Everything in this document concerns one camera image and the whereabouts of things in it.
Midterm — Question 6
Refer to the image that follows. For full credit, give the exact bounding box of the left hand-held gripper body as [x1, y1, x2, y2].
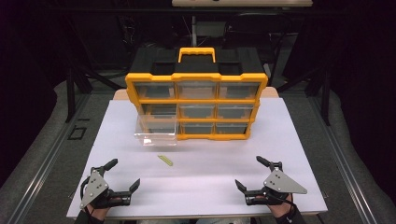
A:
[79, 167, 112, 210]

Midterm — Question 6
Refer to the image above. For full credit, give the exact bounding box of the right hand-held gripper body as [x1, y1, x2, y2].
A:
[262, 168, 309, 206]

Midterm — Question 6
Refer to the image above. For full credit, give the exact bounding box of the small yellow-green stick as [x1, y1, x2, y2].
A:
[157, 154, 174, 167]

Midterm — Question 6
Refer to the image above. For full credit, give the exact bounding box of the clear plastic drawer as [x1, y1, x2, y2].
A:
[134, 114, 178, 147]

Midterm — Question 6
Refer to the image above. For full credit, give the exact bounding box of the yellow black organizer cabinet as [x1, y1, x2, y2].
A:
[124, 47, 269, 141]

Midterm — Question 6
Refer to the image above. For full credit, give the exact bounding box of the person's right hand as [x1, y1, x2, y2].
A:
[255, 192, 296, 219]

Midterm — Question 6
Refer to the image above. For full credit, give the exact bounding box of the person's left hand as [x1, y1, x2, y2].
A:
[86, 195, 123, 220]

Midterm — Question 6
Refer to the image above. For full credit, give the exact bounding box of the black metal stand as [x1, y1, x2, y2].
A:
[61, 15, 126, 124]
[276, 59, 332, 127]

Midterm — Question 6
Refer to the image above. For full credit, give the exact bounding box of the set of clear closed drawers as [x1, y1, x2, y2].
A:
[134, 81, 262, 135]

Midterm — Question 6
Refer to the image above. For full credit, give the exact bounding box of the grey metal pole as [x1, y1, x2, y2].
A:
[191, 14, 198, 48]

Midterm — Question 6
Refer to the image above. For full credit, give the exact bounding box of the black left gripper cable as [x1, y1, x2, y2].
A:
[79, 176, 95, 217]

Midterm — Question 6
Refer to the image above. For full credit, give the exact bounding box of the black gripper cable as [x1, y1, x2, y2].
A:
[79, 176, 95, 217]
[270, 189, 297, 216]

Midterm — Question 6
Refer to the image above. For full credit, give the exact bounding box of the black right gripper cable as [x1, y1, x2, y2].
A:
[270, 189, 297, 216]

